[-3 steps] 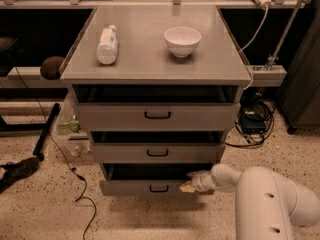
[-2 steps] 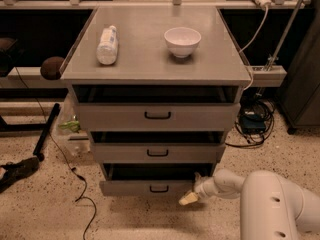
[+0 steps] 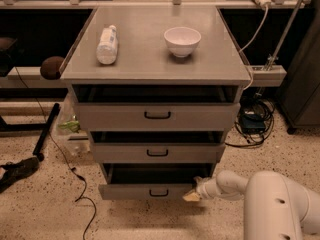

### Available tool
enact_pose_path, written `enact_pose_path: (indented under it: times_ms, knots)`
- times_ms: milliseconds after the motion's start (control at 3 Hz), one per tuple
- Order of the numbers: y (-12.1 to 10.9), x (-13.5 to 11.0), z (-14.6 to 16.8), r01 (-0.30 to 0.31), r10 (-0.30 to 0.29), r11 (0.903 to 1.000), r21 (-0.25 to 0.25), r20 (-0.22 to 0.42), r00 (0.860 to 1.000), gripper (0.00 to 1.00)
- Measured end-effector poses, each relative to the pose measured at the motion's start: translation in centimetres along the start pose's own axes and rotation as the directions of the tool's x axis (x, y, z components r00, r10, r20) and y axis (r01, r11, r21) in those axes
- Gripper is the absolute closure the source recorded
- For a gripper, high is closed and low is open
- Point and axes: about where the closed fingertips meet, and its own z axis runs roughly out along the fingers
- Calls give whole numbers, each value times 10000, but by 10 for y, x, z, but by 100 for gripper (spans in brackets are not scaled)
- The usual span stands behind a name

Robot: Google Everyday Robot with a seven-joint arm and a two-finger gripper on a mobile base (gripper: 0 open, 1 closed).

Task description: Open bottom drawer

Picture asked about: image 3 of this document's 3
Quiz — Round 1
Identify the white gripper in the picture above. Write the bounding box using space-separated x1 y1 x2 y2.
183 176 219 202

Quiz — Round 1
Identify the grey bottom drawer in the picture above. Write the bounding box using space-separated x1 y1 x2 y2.
99 163 216 200

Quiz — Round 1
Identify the grey drawer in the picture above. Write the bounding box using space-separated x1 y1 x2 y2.
74 103 240 131
99 163 216 200
90 143 225 163

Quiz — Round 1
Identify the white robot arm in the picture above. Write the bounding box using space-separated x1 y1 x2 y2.
183 170 320 240

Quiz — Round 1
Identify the grey middle drawer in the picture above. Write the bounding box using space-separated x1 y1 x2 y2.
90 143 225 163

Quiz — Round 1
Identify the grey drawer cabinet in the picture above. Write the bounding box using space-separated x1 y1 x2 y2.
59 5 252 189

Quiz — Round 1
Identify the grey top drawer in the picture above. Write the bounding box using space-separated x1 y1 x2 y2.
74 103 240 131

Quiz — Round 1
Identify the blue electronic box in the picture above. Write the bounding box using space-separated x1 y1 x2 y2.
239 114 266 134

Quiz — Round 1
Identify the dark grey cabinet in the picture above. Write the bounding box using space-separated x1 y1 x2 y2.
276 8 320 134

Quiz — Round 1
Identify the clear plastic bag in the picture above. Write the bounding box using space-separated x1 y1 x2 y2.
53 93 90 156

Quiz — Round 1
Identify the white ceramic bowl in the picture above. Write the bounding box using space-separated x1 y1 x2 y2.
164 27 202 58

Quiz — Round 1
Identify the black metal bar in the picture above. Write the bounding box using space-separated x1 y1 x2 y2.
33 103 60 161

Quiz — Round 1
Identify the white plastic bottle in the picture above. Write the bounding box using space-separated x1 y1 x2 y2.
96 25 118 65

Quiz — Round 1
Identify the black cloth on floor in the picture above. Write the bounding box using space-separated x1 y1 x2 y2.
0 157 39 193

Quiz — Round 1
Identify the brown round ball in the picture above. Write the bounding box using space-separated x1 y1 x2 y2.
40 56 64 80

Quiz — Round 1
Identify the silver metal pole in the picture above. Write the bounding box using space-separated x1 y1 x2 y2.
263 0 304 71

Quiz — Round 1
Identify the black cable bundle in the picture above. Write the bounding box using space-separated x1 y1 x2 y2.
225 95 277 150

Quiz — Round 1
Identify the black floor cable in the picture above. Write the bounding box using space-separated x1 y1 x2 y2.
13 67 98 240

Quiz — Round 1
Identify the white power cable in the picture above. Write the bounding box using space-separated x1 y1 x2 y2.
238 4 270 92

